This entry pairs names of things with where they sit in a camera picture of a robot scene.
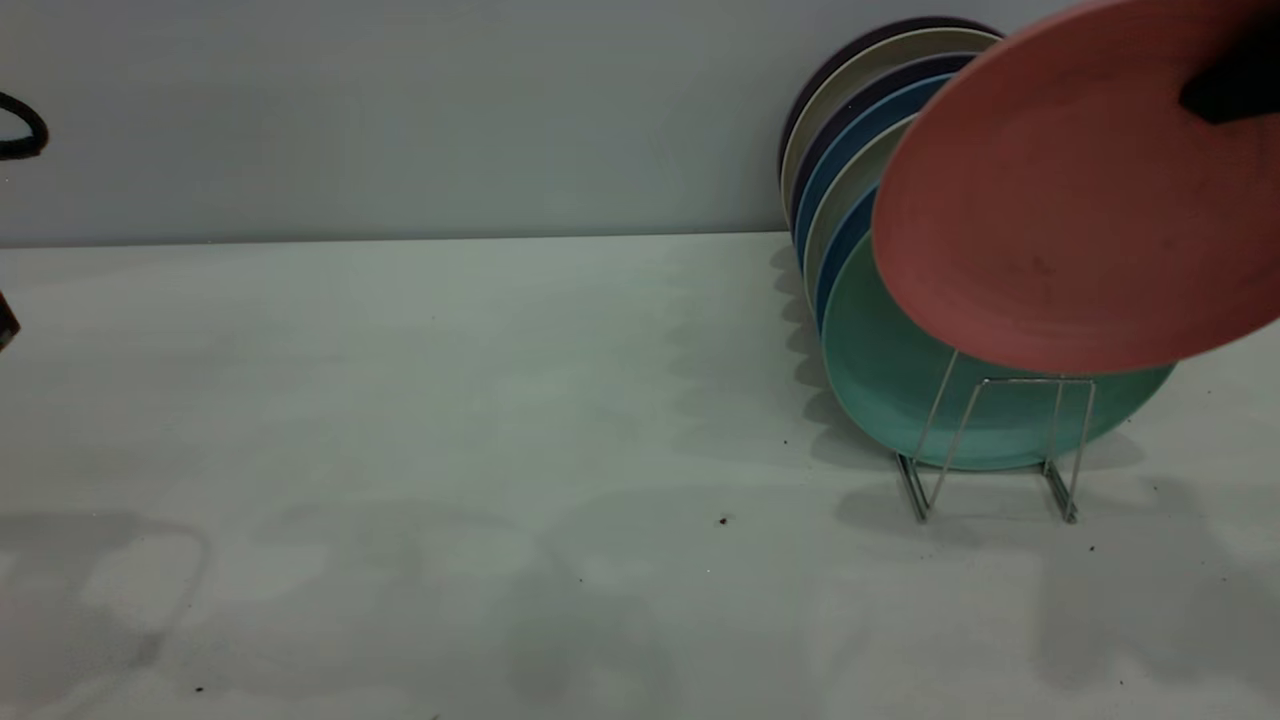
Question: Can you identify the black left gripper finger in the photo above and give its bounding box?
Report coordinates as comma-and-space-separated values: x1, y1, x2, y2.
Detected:
1180, 15, 1280, 126

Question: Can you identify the pink round plate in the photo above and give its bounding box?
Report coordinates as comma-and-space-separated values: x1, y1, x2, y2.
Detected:
870, 0, 1280, 377

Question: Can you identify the beige round plate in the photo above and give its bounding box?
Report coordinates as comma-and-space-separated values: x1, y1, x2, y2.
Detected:
803, 115, 916, 306
780, 28, 1001, 221

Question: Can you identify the navy purple round plate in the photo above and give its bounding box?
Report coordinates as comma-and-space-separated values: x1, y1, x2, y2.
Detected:
787, 52, 978, 226

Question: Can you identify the blue round plate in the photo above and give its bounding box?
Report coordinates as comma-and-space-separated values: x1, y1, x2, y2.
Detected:
793, 73, 951, 266
815, 185, 881, 331

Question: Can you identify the dark purple round plate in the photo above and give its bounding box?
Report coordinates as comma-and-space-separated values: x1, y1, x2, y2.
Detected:
777, 17, 1003, 181

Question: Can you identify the green round plate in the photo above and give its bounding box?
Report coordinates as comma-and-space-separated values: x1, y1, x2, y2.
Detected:
822, 232, 1176, 472

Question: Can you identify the metal wire plate rack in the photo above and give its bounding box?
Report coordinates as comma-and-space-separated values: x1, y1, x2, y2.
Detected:
895, 348, 1096, 526

